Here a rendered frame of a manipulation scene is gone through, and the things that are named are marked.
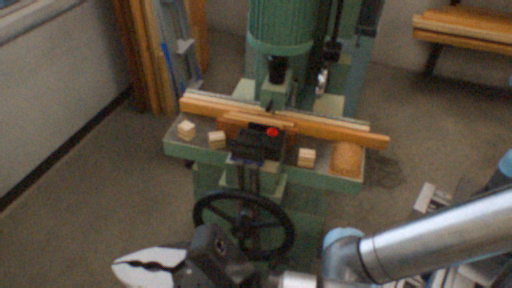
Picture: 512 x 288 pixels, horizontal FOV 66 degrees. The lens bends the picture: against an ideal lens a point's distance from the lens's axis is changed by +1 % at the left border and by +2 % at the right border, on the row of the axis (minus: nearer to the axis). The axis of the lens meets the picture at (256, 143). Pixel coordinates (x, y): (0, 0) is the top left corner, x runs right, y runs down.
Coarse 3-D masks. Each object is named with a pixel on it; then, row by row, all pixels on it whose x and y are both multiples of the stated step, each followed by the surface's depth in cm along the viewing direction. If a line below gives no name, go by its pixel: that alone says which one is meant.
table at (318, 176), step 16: (176, 128) 121; (208, 128) 122; (176, 144) 116; (192, 144) 116; (208, 144) 116; (304, 144) 118; (320, 144) 119; (208, 160) 117; (224, 160) 116; (288, 160) 113; (320, 160) 113; (224, 176) 111; (288, 176) 113; (304, 176) 112; (320, 176) 110; (336, 176) 109; (352, 192) 111
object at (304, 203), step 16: (240, 80) 163; (240, 96) 154; (336, 96) 157; (320, 112) 148; (336, 112) 149; (192, 176) 124; (208, 176) 122; (288, 192) 118; (288, 208) 122; (304, 208) 120; (320, 208) 119
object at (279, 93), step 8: (288, 72) 117; (288, 80) 114; (264, 88) 110; (272, 88) 110; (280, 88) 110; (288, 88) 115; (264, 96) 111; (272, 96) 111; (280, 96) 110; (264, 104) 113; (272, 104) 112; (280, 104) 112
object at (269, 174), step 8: (264, 160) 103; (280, 160) 105; (232, 168) 103; (248, 168) 102; (264, 168) 101; (272, 168) 101; (280, 168) 109; (232, 176) 105; (248, 176) 103; (264, 176) 102; (272, 176) 101; (232, 184) 107; (248, 184) 106; (264, 184) 104; (272, 184) 103; (264, 192) 106; (272, 192) 105
